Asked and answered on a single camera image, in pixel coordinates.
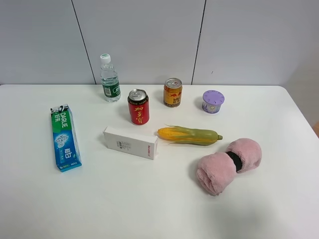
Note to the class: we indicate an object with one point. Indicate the clear plastic water bottle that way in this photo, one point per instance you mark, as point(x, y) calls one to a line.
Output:
point(109, 79)

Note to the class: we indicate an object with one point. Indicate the toy corn cob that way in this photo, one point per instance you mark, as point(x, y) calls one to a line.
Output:
point(184, 135)

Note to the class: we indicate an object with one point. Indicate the red herbal tea can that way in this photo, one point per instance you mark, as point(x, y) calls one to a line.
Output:
point(138, 102)

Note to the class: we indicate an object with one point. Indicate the white rectangular carton box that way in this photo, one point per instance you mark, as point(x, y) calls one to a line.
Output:
point(131, 143)

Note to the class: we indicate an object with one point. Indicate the gold energy drink can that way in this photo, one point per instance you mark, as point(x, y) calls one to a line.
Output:
point(172, 92)

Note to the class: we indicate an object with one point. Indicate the purple lidded round container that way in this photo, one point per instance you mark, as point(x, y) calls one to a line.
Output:
point(212, 101)

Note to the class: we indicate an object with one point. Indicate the rolled pink fluffy towel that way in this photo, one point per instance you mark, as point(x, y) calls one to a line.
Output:
point(216, 171)

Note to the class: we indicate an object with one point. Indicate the green blue toothpaste box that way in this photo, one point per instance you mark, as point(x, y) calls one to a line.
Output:
point(66, 148)

